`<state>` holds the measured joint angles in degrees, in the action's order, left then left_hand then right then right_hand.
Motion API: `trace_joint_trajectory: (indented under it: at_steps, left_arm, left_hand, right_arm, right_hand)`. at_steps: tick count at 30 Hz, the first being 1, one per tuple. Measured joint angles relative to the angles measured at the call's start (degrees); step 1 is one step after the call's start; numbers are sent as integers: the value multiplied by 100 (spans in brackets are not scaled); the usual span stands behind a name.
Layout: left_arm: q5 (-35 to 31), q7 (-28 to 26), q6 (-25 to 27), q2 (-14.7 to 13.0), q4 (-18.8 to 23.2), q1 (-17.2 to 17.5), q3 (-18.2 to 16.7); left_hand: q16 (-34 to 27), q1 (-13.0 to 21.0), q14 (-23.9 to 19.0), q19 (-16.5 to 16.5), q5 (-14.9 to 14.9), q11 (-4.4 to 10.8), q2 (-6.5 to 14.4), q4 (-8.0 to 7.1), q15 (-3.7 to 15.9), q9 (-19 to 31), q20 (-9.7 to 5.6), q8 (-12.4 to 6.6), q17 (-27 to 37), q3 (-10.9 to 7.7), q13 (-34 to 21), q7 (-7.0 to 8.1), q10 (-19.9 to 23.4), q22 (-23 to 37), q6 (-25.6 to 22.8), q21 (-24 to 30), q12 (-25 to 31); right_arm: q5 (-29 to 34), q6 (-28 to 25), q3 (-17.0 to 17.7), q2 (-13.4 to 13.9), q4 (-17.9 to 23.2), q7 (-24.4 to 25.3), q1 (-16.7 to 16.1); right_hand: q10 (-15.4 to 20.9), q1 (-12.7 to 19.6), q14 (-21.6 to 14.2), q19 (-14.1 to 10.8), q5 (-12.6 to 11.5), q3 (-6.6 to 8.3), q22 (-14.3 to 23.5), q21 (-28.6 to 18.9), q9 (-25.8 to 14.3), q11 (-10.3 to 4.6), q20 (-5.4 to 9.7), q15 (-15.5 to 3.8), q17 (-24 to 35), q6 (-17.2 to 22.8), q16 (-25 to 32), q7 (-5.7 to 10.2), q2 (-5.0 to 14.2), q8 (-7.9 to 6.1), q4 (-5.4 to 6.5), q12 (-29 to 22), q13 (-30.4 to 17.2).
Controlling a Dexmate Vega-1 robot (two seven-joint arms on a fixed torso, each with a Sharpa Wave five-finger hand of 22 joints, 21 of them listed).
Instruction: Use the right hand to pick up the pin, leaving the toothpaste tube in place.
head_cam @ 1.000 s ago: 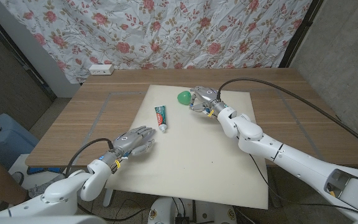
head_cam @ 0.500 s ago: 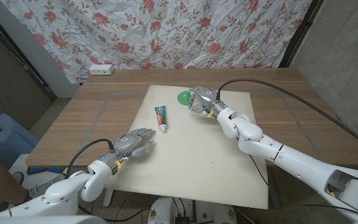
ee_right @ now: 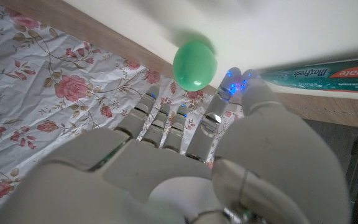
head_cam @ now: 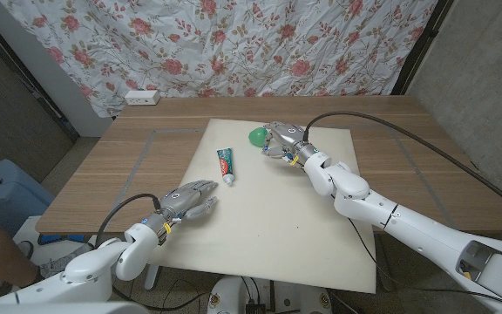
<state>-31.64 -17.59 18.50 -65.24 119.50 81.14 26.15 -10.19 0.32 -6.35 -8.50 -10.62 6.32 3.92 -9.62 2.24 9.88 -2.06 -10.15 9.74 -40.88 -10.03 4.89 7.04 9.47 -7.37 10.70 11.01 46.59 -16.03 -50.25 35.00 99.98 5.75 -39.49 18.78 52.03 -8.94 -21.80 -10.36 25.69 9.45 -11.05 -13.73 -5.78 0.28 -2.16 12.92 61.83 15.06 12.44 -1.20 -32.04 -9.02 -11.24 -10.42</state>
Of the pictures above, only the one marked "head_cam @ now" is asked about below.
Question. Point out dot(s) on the blue plastic bin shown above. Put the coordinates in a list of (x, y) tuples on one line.
[(11, 192)]

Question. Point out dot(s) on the white table leg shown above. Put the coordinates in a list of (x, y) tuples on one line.
[(151, 277)]

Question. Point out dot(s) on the green egg-shaped ball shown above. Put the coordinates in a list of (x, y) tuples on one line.
[(256, 137)]

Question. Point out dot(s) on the green Colgate toothpaste tube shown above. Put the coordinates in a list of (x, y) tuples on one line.
[(225, 163)]

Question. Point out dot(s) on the white power strip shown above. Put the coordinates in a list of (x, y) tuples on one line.
[(142, 97)]

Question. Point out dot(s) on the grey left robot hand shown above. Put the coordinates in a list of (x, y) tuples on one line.
[(183, 200)]

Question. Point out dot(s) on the cream table mat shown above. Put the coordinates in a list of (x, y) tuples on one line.
[(268, 227)]

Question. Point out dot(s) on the white robot chest cover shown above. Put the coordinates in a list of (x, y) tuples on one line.
[(59, 308)]

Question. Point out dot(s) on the floral backdrop cloth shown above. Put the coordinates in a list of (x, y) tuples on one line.
[(233, 43)]

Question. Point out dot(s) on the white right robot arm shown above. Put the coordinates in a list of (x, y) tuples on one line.
[(408, 227)]

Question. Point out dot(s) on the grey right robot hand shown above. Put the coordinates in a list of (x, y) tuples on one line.
[(290, 139)]

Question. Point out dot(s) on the black backdrop pole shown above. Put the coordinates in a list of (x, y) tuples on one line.
[(421, 43), (24, 74)]

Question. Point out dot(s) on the grey sneaker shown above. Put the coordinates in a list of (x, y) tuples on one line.
[(63, 264)]

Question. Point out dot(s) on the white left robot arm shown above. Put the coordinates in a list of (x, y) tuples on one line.
[(98, 266)]

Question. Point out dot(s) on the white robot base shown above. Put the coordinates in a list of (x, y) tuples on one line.
[(233, 296)]

